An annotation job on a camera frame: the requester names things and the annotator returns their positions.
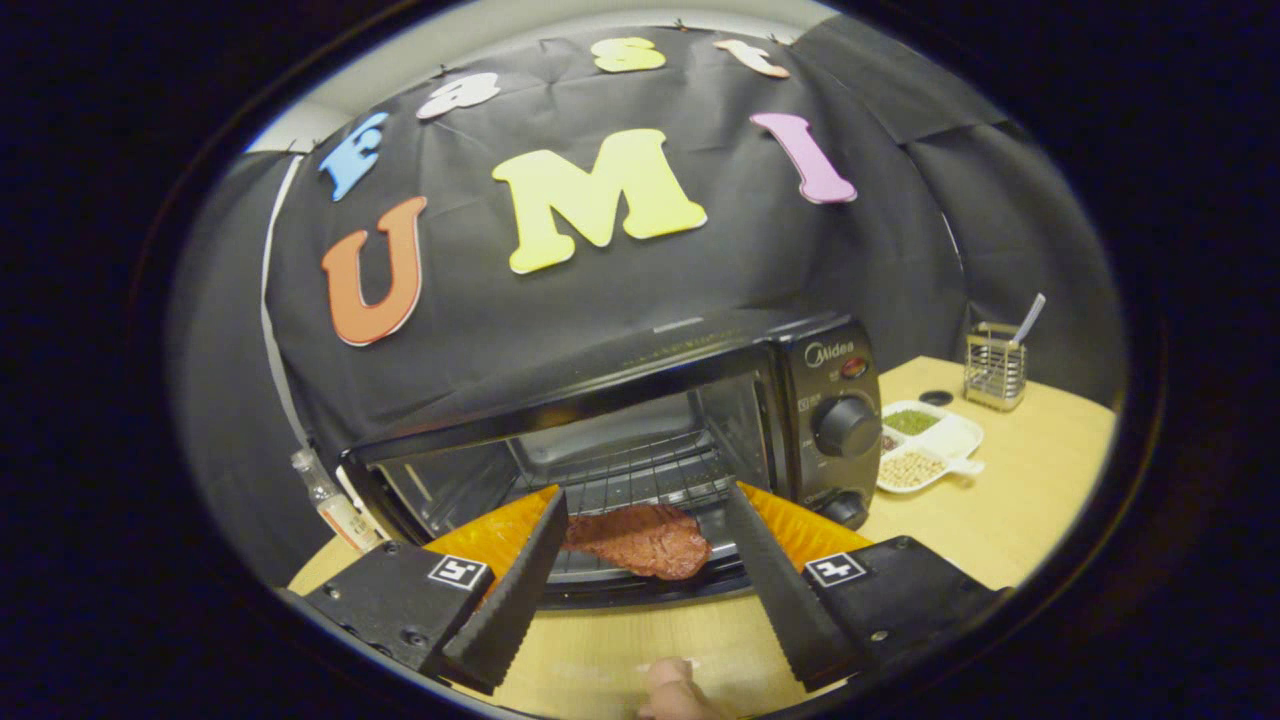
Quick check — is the metal spoon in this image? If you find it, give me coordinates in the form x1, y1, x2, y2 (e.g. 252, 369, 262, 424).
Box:
1012, 293, 1047, 346

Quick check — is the red raw meat slice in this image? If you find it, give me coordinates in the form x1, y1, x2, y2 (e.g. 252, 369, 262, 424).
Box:
562, 504, 713, 581

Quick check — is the wire mesh utensil holder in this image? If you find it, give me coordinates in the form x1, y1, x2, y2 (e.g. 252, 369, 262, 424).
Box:
964, 322, 1028, 412

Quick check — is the black backdrop cloth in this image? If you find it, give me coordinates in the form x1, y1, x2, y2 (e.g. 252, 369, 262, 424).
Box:
165, 18, 1126, 591

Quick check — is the white divided dish with grains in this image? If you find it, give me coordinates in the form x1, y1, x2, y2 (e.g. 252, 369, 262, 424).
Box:
876, 400, 986, 494

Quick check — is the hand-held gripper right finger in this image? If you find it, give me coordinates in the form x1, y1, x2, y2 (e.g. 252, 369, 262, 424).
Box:
725, 483, 1006, 693

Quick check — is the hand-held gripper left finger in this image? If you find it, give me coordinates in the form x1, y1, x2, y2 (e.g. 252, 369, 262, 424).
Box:
300, 486, 569, 696

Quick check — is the black toaster oven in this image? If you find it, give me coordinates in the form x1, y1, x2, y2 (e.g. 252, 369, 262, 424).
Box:
340, 312, 883, 611

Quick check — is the clear bottle with orange label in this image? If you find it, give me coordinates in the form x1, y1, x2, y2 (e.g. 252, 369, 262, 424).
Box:
291, 449, 383, 554

